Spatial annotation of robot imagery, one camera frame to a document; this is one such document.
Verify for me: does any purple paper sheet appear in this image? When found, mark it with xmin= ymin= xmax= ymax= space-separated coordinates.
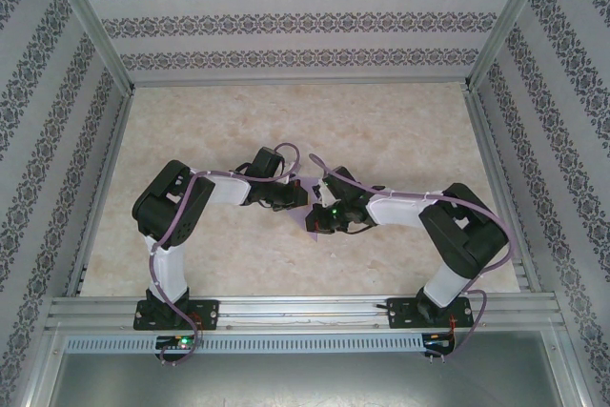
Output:
xmin=290 ymin=177 xmax=326 ymax=243

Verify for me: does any grey metal sheet panel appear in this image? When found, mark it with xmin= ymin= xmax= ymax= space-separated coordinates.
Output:
xmin=28 ymin=352 xmax=585 ymax=407

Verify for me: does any aluminium mounting rail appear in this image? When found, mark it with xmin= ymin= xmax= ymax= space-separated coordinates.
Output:
xmin=45 ymin=293 xmax=566 ymax=332

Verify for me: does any aluminium back rail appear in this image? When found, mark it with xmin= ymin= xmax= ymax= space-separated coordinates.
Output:
xmin=128 ymin=73 xmax=471 ymax=89

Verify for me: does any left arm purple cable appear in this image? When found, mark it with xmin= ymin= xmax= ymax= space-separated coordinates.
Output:
xmin=148 ymin=142 xmax=301 ymax=366

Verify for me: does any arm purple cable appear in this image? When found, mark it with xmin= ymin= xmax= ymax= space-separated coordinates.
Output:
xmin=308 ymin=153 xmax=519 ymax=365
xmin=148 ymin=142 xmax=301 ymax=366

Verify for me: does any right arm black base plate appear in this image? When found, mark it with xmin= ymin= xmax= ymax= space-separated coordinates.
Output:
xmin=388 ymin=296 xmax=476 ymax=331

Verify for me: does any grey slotted cable duct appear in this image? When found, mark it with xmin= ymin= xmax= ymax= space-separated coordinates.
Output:
xmin=64 ymin=334 xmax=425 ymax=355

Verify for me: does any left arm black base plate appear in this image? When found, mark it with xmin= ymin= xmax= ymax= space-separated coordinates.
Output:
xmin=132 ymin=299 xmax=221 ymax=332

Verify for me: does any aluminium side rail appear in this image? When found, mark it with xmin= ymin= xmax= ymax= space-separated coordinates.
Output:
xmin=464 ymin=87 xmax=542 ymax=294
xmin=64 ymin=87 xmax=137 ymax=296

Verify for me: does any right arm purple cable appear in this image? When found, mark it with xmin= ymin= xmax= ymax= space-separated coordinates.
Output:
xmin=308 ymin=153 xmax=519 ymax=365

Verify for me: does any aluminium frame post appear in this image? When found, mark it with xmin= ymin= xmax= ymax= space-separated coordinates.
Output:
xmin=40 ymin=0 xmax=137 ymax=93
xmin=462 ymin=0 xmax=562 ymax=92

